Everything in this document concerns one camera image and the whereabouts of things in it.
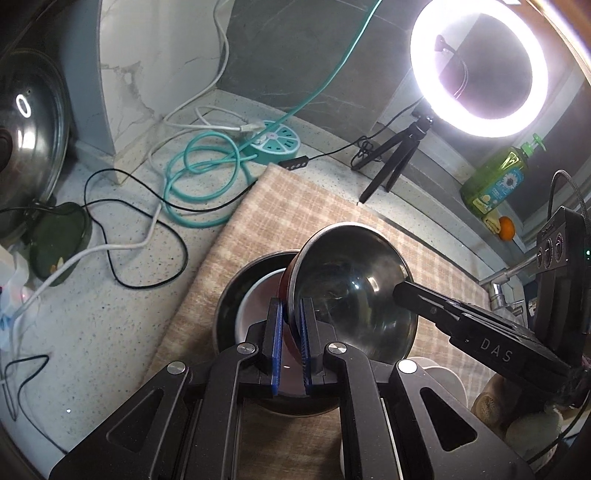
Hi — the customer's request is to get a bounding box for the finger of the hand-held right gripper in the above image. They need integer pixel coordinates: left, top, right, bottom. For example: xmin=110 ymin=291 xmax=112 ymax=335
xmin=392 ymin=281 xmax=467 ymax=337

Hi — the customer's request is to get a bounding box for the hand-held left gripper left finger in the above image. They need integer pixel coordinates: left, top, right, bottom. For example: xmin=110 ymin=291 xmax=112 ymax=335
xmin=48 ymin=298 xmax=283 ymax=480

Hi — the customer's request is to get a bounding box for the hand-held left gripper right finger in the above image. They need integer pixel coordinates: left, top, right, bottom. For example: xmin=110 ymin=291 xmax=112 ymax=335
xmin=300 ymin=298 xmax=539 ymax=480

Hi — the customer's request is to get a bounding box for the light blue bowl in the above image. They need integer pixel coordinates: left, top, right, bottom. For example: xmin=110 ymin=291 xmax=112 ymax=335
xmin=235 ymin=270 xmax=287 ymax=344

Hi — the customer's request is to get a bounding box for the red steel bowl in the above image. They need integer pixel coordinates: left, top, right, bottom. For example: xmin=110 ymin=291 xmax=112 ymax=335
xmin=277 ymin=222 xmax=419 ymax=365

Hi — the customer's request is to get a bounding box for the person's right hand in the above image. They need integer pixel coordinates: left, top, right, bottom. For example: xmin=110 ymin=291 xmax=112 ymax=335
xmin=471 ymin=374 xmax=583 ymax=457

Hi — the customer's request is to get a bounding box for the chrome faucet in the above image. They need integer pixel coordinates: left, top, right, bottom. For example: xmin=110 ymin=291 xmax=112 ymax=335
xmin=478 ymin=258 xmax=541 ymax=319

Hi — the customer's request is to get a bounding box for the plaid cloth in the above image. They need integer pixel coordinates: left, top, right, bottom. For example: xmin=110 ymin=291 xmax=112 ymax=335
xmin=143 ymin=164 xmax=495 ymax=480

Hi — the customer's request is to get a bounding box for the green dish soap bottle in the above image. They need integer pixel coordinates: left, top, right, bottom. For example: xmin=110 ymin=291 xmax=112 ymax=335
xmin=459 ymin=134 xmax=548 ymax=215

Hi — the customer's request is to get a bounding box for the black tripod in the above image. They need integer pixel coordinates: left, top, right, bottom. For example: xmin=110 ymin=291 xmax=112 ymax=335
xmin=358 ymin=111 xmax=435 ymax=205

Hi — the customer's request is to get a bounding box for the round teal power strip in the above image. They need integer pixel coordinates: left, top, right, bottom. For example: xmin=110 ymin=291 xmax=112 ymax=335
xmin=249 ymin=121 xmax=302 ymax=166

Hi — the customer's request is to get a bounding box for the dark green dish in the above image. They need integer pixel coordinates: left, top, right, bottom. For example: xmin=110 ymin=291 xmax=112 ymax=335
xmin=28 ymin=202 xmax=92 ymax=280

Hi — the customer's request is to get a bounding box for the white charger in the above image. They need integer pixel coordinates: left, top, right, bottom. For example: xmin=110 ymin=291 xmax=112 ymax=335
xmin=0 ymin=244 xmax=29 ymax=352

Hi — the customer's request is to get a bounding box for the glass pot lid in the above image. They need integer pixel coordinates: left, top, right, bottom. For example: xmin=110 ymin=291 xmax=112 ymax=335
xmin=0 ymin=48 xmax=71 ymax=213

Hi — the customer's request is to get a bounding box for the black braided cable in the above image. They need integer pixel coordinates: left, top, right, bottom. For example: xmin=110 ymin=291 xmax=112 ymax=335
xmin=549 ymin=170 xmax=591 ymax=217

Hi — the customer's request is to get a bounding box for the black ring light cable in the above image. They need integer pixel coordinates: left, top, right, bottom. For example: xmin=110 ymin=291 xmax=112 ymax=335
xmin=277 ymin=99 xmax=426 ymax=172

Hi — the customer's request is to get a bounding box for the white charger cable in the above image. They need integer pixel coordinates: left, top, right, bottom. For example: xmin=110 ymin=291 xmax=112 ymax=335
xmin=14 ymin=203 xmax=162 ymax=319

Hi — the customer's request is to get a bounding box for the teal cable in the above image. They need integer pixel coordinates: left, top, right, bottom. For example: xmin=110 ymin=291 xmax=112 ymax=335
xmin=161 ymin=0 xmax=384 ymax=228

